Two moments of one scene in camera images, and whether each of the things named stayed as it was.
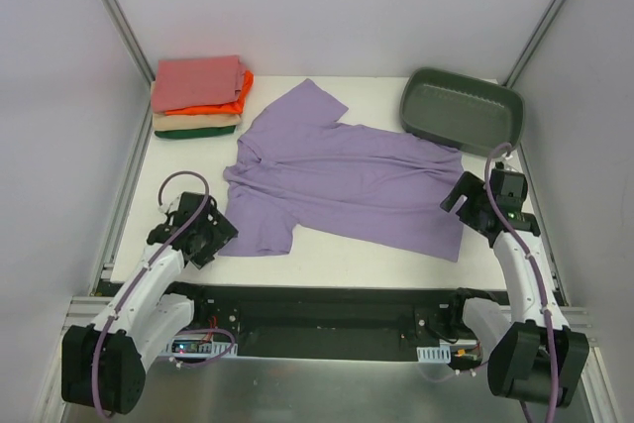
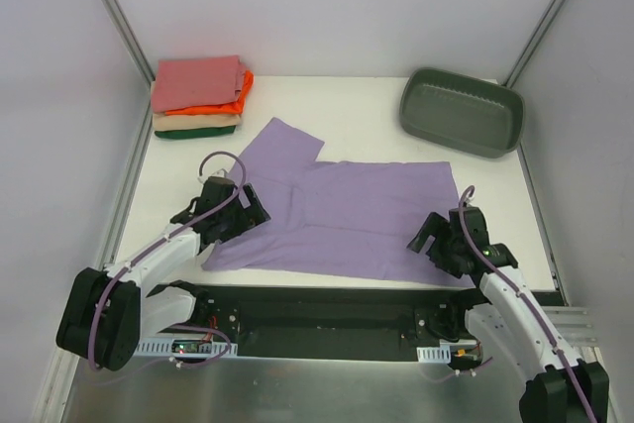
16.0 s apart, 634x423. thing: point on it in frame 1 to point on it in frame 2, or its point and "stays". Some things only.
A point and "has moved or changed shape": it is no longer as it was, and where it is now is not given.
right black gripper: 466,198 to 435,241
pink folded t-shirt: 196,82 stays
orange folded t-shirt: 238,107 stays
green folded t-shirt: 194,133 stays
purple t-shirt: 298,170 has moved or changed shape
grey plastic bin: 468,114 stays
